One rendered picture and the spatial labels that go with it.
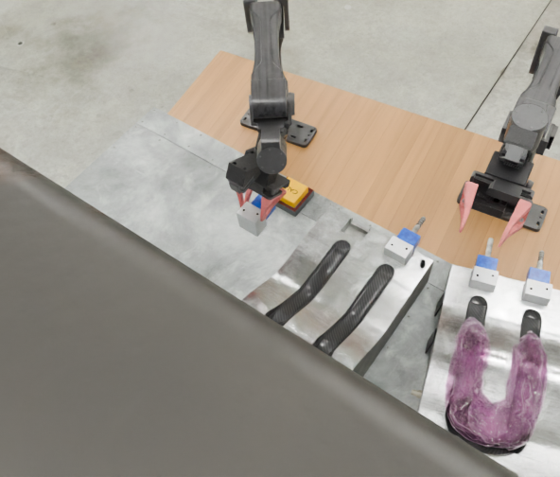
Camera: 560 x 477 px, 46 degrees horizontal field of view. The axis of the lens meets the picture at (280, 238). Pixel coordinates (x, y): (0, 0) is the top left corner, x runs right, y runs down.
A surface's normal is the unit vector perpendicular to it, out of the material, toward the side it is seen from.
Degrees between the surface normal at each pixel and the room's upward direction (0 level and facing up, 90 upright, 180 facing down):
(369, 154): 0
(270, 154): 67
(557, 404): 15
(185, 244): 0
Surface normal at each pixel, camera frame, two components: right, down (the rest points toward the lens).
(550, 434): -0.11, -0.40
